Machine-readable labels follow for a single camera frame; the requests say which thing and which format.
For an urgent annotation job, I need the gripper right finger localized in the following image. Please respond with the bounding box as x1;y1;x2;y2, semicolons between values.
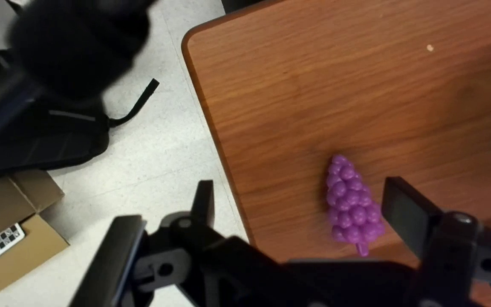
381;177;491;307

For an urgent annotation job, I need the brown cardboard box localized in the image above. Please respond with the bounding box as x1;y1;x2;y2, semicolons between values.
0;169;70;304

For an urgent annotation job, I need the purple toy grape bunch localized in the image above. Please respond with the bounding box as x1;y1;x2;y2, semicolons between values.
325;154;386;258

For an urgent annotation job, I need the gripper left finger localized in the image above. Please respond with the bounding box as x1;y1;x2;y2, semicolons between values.
70;180;250;307

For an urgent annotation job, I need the black backpack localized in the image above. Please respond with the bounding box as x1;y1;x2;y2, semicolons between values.
0;50;161;180

